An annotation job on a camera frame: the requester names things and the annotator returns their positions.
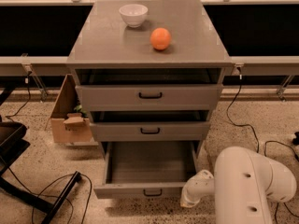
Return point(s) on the metal bracket right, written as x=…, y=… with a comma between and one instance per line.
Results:
x=283, y=86

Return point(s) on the black stand frame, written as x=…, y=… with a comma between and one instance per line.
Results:
x=44, y=167

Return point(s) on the orange ball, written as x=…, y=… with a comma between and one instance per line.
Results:
x=160, y=38

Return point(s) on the metal bracket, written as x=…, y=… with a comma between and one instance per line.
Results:
x=283, y=86
x=31, y=72

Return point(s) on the grey top drawer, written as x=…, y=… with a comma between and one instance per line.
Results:
x=148, y=97

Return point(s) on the metal bracket left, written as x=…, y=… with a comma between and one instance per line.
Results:
x=31, y=72

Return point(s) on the grey bottom drawer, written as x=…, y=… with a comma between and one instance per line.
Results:
x=146, y=169

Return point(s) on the grey drawer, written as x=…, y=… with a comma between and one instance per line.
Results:
x=146, y=169
x=151, y=131
x=148, y=97

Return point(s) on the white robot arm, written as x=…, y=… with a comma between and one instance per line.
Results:
x=243, y=182

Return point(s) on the white ceramic bowl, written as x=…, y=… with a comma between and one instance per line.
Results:
x=133, y=14

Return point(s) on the grey railing beam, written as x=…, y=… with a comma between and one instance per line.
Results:
x=250, y=66

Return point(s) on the brown cardboard box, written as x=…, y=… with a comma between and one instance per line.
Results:
x=67, y=125

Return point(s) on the grey middle drawer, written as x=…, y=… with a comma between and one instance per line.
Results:
x=151, y=131

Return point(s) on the grey drawer cabinet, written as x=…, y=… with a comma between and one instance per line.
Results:
x=109, y=52

